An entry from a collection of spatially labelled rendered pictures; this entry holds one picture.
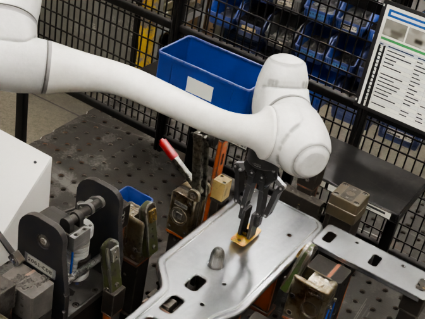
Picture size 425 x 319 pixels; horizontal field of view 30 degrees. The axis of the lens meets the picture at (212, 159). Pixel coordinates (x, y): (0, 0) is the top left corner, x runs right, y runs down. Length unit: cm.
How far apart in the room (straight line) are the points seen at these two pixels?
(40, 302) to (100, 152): 113
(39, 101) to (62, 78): 276
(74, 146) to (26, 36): 116
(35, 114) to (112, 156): 158
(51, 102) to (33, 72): 278
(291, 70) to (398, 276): 58
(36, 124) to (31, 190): 199
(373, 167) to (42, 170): 87
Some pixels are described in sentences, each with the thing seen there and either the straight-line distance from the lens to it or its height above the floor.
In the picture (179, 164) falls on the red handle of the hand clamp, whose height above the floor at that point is 111.
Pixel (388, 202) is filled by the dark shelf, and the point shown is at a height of 103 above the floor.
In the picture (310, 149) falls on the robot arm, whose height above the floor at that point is 140.
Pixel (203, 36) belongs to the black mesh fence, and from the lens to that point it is 238.
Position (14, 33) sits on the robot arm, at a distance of 149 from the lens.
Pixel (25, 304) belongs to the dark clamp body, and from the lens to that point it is 153.
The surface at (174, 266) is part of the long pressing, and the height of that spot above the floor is 100.
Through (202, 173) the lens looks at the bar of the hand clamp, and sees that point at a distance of 183.
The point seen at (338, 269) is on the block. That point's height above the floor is 98.
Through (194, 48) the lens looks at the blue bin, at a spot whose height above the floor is 113.
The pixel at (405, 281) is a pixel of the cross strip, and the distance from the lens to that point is 186.
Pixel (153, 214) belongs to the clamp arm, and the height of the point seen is 108.
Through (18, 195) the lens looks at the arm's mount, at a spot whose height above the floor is 88.
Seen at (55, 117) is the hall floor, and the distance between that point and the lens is 412.
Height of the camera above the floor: 212
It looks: 32 degrees down
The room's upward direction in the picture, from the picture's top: 11 degrees clockwise
